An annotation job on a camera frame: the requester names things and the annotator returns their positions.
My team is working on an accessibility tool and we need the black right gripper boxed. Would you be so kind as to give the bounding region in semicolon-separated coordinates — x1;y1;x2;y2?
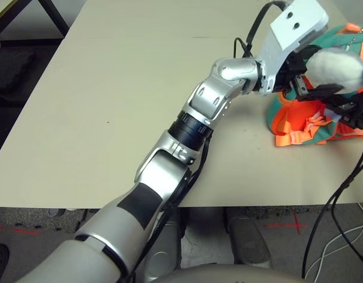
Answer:
325;98;363;131

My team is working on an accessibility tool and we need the white floor cable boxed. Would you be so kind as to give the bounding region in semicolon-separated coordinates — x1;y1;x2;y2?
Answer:
304;202;363;283

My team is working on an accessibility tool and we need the grey right robot leg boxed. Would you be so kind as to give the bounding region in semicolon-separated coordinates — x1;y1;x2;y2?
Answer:
225;207;273;269

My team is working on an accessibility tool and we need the grey robot torso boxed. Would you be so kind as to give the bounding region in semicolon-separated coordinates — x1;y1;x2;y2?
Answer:
133;261;318;283

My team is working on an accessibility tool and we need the black foam floor mat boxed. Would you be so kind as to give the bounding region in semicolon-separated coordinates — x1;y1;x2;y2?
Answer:
0;43;38;101

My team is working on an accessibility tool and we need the grey white plush shark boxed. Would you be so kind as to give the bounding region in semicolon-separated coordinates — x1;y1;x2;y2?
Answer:
306;48;363;96

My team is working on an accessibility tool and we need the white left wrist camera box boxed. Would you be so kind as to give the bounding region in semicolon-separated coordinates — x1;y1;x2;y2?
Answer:
257;0;330;94

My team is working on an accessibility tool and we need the teal and orange backpack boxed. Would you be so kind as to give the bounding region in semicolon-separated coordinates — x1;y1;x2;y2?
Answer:
266;21;363;147

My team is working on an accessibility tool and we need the grey left robot leg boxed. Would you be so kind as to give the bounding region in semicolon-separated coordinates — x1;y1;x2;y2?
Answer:
139;205;189;280

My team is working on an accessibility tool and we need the grey robot leg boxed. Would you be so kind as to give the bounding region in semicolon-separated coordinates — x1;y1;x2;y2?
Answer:
225;207;273;269
139;205;189;280

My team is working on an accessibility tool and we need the black framed side table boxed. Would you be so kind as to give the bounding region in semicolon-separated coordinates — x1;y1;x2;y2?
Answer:
0;0;71;42

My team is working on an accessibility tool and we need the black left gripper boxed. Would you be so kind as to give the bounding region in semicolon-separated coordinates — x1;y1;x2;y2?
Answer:
275;45;344;103

